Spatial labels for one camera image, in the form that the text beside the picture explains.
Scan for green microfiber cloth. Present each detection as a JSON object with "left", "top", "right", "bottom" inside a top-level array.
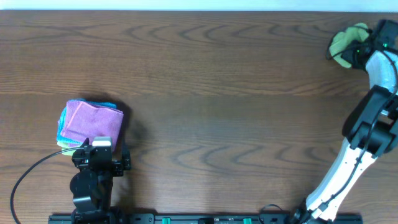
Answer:
[{"left": 328, "top": 23, "right": 370, "bottom": 68}]

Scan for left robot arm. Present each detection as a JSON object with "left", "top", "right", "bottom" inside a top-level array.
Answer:
[{"left": 70, "top": 136, "right": 131, "bottom": 224}]

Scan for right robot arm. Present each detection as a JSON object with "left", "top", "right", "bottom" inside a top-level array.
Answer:
[{"left": 289, "top": 19, "right": 397, "bottom": 223}]

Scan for purple folded cloth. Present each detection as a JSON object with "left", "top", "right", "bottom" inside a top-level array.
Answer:
[{"left": 62, "top": 101, "right": 124, "bottom": 147}]

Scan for light green folded cloth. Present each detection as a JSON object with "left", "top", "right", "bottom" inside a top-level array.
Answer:
[{"left": 57, "top": 140, "right": 82, "bottom": 156}]

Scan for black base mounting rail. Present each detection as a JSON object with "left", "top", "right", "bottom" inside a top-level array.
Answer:
[{"left": 48, "top": 212, "right": 364, "bottom": 224}]

